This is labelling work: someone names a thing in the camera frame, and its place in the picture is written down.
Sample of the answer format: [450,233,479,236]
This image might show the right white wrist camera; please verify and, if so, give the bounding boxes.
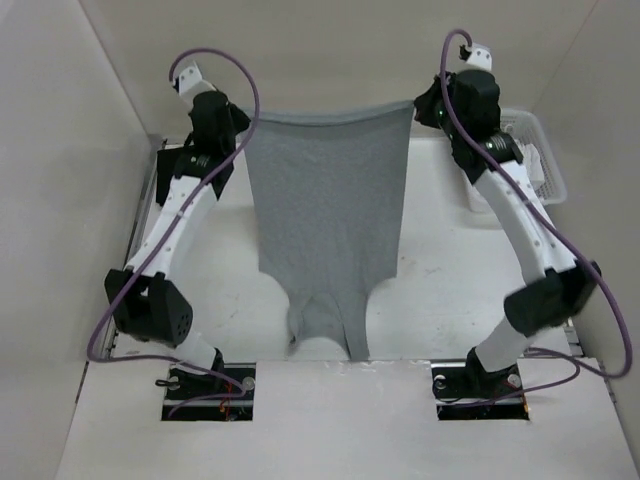
[459,43,493,72]

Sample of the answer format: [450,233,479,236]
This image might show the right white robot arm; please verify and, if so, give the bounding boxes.
[414,70,595,396]

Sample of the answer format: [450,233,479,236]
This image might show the white plastic basket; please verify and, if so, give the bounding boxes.
[500,108,567,205]

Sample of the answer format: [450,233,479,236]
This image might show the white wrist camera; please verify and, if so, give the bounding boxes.
[172,61,217,106]
[459,43,493,72]

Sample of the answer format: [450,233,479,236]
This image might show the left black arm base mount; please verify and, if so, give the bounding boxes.
[155,352,257,422]

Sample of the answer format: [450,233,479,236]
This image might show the folded black tank top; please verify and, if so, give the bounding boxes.
[155,148,179,207]

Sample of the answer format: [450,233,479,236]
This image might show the white tank top in basket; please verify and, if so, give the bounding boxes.
[518,143,545,188]

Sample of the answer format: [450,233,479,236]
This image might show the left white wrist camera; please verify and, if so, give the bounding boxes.
[172,61,217,106]

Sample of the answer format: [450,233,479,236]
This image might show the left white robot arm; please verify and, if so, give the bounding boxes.
[104,90,250,399]

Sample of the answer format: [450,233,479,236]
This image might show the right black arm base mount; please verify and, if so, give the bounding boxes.
[431,349,529,421]

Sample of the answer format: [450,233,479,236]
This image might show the grey tank top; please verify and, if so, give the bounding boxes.
[245,100,414,361]

